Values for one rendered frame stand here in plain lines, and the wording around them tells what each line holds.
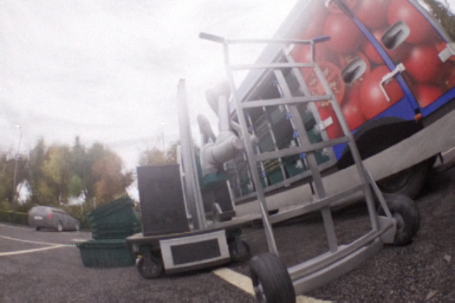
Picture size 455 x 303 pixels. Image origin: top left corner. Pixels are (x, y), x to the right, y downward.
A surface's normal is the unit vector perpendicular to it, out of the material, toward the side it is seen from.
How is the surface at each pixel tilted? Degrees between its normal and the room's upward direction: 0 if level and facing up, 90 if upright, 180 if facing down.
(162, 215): 90
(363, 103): 90
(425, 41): 90
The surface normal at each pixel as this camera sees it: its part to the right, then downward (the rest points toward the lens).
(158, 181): 0.31, -0.44
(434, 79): -0.90, 0.01
